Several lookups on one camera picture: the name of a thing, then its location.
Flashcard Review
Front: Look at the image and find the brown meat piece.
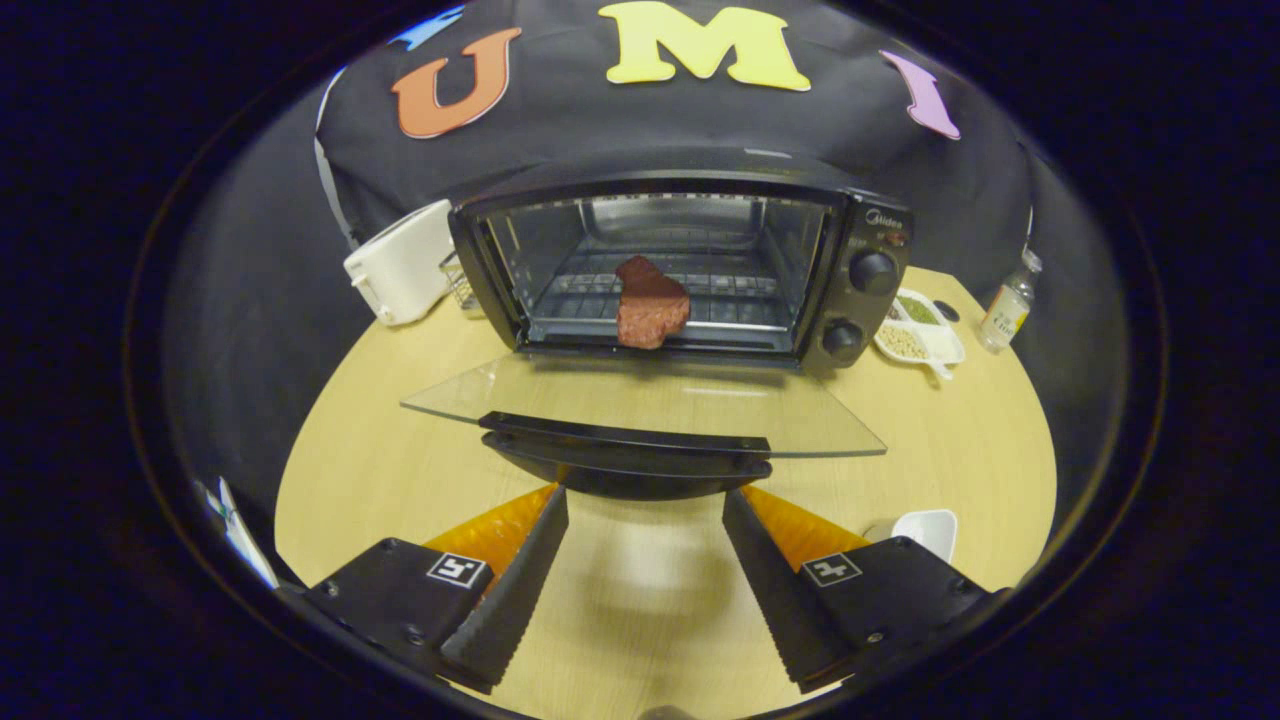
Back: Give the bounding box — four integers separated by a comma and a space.
614, 255, 692, 350

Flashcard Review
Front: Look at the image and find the blue printed box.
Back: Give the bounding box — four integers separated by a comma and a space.
195, 477, 281, 591

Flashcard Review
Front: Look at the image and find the wire basket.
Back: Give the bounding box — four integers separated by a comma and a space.
438, 250, 483, 313

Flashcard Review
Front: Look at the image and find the white divided dish with beans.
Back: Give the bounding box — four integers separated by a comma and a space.
873, 288, 967, 381

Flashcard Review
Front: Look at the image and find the clear plastic bottle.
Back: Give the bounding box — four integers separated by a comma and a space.
978, 247, 1043, 353

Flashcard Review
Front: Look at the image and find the black toaster oven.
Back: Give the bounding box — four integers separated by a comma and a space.
400, 148, 913, 501

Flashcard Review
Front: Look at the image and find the white rectangular tray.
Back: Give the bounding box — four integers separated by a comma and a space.
865, 509, 959, 564

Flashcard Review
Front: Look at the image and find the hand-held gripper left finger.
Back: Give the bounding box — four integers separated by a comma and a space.
300, 483, 571, 696

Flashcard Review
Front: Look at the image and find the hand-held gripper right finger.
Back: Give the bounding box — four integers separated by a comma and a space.
722, 485, 1006, 696

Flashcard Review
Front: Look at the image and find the white bread toaster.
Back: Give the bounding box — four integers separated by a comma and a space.
343, 199, 456, 327

